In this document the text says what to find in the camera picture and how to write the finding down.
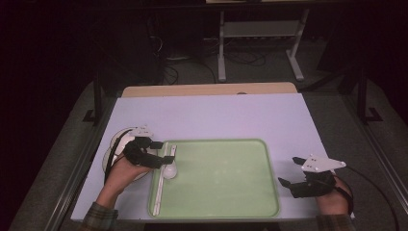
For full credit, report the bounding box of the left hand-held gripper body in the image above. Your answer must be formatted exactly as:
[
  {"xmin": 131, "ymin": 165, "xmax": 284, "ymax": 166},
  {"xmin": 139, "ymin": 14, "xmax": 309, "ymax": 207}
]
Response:
[{"xmin": 123, "ymin": 125, "xmax": 163, "ymax": 169}]

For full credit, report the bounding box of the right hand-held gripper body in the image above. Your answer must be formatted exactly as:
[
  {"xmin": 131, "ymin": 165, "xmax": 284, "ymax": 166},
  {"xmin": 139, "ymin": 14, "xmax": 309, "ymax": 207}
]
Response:
[{"xmin": 290, "ymin": 154, "xmax": 347, "ymax": 198}]

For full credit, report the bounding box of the silver metal chopstick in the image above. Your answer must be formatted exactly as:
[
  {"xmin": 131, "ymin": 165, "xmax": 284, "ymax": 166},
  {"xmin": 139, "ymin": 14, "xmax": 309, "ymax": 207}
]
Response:
[
  {"xmin": 155, "ymin": 142, "xmax": 170, "ymax": 217},
  {"xmin": 152, "ymin": 142, "xmax": 167, "ymax": 217}
]

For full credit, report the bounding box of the white plate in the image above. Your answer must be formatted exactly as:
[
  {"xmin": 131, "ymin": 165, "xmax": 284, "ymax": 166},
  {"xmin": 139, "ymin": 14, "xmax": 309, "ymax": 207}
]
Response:
[{"xmin": 101, "ymin": 127, "xmax": 156, "ymax": 183}]

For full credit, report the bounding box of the light green plastic tray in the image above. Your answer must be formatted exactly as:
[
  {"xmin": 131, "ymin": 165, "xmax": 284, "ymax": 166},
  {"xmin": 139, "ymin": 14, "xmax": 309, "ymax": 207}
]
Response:
[{"xmin": 147, "ymin": 138, "xmax": 281, "ymax": 219}]

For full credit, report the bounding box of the person's right hand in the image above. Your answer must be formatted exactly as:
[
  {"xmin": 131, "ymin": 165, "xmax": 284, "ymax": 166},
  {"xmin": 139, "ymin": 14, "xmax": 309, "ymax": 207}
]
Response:
[{"xmin": 316, "ymin": 176, "xmax": 352, "ymax": 216}]

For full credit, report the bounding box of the person's left hand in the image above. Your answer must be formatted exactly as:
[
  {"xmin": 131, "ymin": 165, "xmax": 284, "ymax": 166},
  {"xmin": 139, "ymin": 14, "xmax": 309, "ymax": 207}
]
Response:
[{"xmin": 104, "ymin": 155, "xmax": 152, "ymax": 197}]

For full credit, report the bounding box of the black metal stand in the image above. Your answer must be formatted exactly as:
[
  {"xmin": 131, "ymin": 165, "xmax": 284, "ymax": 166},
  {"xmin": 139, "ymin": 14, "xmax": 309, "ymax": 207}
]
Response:
[
  {"xmin": 82, "ymin": 73, "xmax": 104, "ymax": 124},
  {"xmin": 356, "ymin": 66, "xmax": 384, "ymax": 124}
]

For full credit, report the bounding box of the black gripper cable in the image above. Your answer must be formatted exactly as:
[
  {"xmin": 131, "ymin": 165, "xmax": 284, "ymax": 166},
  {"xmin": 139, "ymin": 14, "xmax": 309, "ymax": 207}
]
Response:
[
  {"xmin": 343, "ymin": 165, "xmax": 401, "ymax": 231},
  {"xmin": 104, "ymin": 128, "xmax": 134, "ymax": 186}
]

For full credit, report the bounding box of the short black cable loop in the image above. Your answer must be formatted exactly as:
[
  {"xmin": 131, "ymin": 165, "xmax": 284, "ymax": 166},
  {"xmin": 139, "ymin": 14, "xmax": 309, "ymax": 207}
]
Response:
[{"xmin": 334, "ymin": 182, "xmax": 354, "ymax": 216}]

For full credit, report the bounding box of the aluminium rail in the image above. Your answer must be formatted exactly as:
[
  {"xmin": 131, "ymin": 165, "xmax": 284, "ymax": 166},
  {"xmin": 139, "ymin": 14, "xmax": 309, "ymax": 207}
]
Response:
[
  {"xmin": 44, "ymin": 128, "xmax": 109, "ymax": 231},
  {"xmin": 343, "ymin": 95, "xmax": 408, "ymax": 206}
]

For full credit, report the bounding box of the tangle of floor cables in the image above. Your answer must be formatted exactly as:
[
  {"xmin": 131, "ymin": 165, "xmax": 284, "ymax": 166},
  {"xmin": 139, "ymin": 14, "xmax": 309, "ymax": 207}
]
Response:
[{"xmin": 162, "ymin": 38, "xmax": 268, "ymax": 86}]

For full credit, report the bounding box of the white metal desk frame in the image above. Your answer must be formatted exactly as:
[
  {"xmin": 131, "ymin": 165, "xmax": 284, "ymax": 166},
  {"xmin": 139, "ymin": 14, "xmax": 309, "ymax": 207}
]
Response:
[{"xmin": 217, "ymin": 9, "xmax": 311, "ymax": 83}]

